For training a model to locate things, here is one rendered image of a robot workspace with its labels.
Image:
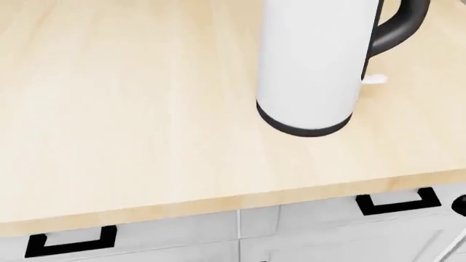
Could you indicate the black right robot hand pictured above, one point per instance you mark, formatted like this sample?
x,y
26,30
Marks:
x,y
460,204

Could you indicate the white cabinet drawer front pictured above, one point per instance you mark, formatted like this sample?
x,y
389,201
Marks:
x,y
327,232
174,240

